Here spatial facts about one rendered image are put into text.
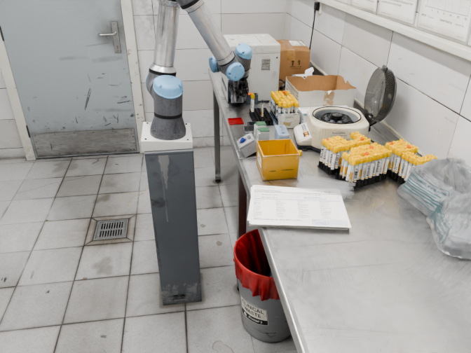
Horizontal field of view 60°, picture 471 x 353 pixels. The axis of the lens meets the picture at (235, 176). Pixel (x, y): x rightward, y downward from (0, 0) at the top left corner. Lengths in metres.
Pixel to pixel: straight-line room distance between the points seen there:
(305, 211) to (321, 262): 0.22
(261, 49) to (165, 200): 0.90
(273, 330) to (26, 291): 1.33
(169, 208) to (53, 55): 2.00
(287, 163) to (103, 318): 1.26
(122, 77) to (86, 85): 0.29
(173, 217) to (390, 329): 1.13
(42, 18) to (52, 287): 1.95
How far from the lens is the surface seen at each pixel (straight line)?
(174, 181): 1.77
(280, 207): 1.31
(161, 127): 1.70
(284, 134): 1.60
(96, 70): 3.49
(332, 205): 1.34
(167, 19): 1.75
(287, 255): 1.15
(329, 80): 2.25
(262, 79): 2.20
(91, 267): 2.54
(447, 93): 1.58
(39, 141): 3.80
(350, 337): 0.99
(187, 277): 2.10
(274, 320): 1.92
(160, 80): 1.69
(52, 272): 2.58
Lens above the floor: 1.62
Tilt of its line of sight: 30 degrees down
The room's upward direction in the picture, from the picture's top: straight up
